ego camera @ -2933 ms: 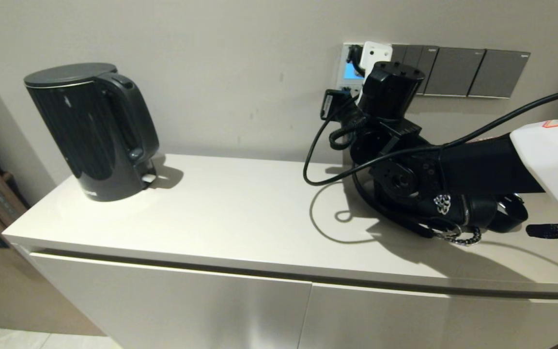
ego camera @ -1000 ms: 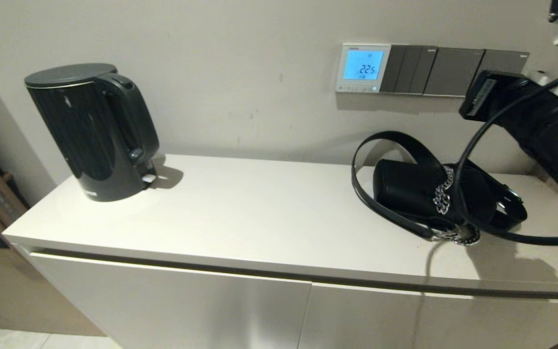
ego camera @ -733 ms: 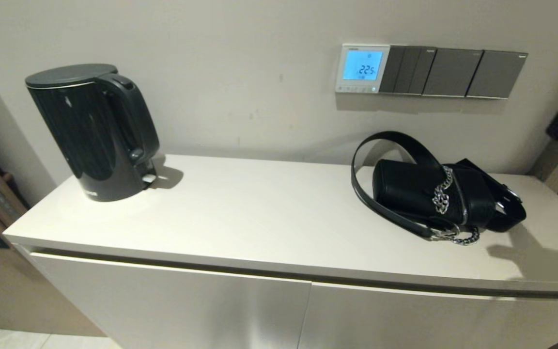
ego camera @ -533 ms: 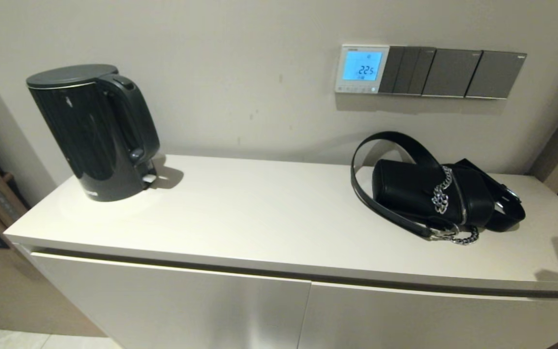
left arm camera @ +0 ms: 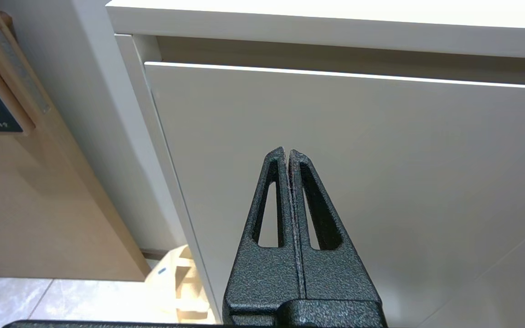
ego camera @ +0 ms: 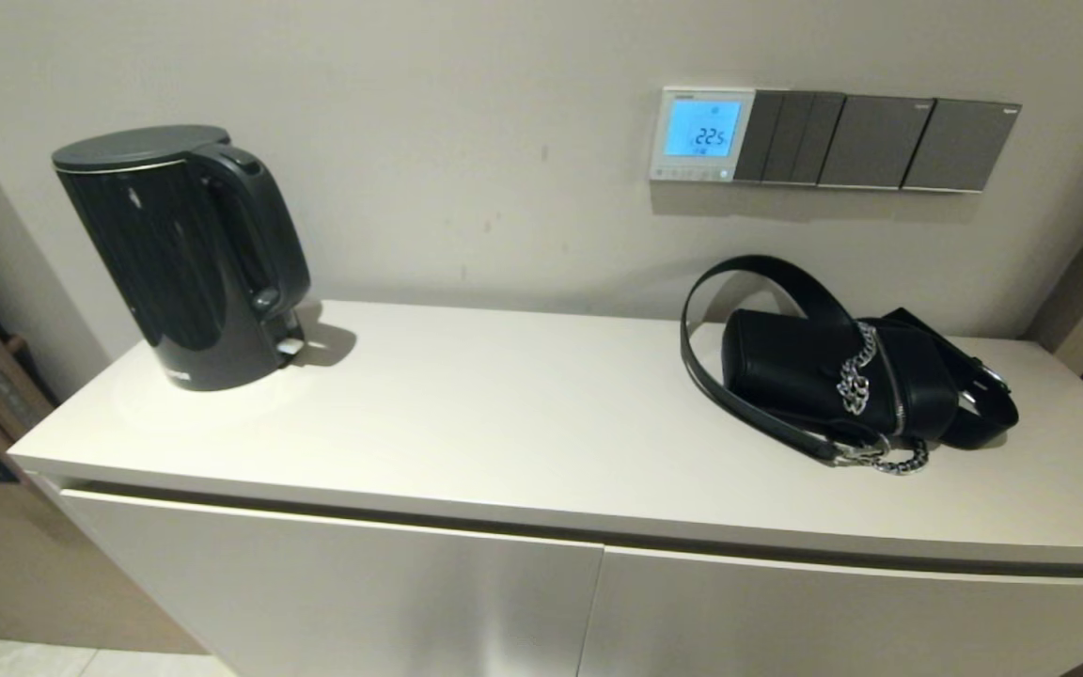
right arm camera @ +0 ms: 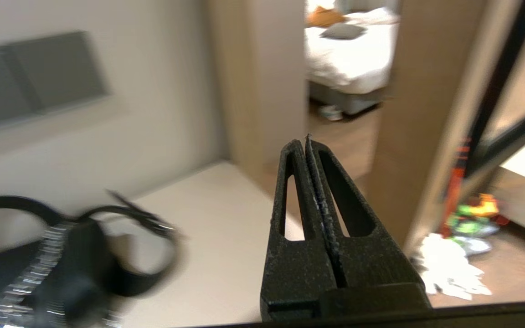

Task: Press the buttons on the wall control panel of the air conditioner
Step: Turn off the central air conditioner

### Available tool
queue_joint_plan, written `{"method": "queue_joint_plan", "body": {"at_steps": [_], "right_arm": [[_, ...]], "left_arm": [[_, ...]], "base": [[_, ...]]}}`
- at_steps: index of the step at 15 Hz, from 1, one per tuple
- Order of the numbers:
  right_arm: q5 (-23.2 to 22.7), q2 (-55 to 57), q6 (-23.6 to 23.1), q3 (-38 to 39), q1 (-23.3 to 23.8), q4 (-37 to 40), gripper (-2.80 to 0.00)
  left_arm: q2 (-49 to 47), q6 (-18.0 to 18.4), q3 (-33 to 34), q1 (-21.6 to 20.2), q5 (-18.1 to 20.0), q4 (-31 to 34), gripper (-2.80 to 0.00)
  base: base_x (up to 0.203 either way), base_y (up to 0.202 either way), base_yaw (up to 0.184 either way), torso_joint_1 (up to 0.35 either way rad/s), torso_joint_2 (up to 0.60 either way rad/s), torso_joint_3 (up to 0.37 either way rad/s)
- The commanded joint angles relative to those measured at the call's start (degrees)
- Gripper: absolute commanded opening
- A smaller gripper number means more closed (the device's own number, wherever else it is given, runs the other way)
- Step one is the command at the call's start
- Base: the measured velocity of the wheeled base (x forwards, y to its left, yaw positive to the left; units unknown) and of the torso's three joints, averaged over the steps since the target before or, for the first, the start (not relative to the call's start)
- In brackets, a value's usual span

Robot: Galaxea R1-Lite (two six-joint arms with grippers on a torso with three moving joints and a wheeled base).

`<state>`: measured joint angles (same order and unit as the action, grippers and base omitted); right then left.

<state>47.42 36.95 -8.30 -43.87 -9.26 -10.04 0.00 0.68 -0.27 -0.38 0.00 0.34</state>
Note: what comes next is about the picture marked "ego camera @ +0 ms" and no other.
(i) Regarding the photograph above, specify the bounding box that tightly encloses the white wall thermostat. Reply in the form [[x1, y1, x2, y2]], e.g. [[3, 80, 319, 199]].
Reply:
[[649, 87, 757, 182]]

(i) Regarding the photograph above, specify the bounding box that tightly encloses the white sideboard cabinet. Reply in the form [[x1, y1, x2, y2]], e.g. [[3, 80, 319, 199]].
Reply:
[[6, 299, 1083, 677]]

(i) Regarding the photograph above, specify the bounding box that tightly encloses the white cabinet door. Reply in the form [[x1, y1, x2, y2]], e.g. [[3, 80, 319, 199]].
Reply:
[[60, 489, 605, 677], [579, 547, 1083, 677]]

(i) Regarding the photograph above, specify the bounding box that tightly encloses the black electric kettle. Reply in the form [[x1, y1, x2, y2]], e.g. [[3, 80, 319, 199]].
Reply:
[[51, 125, 311, 392]]

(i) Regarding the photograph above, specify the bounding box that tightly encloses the black leather handbag with chain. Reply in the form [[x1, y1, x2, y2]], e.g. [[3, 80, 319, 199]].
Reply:
[[680, 255, 1020, 476]]

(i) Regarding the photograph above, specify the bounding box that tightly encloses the grey triple wall switch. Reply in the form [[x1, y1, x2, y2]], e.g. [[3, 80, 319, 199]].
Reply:
[[734, 89, 847, 185]]

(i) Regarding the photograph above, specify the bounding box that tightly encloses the grey single wall switch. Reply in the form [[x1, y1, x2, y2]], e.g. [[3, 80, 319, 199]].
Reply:
[[902, 99, 1023, 194], [818, 94, 936, 190]]

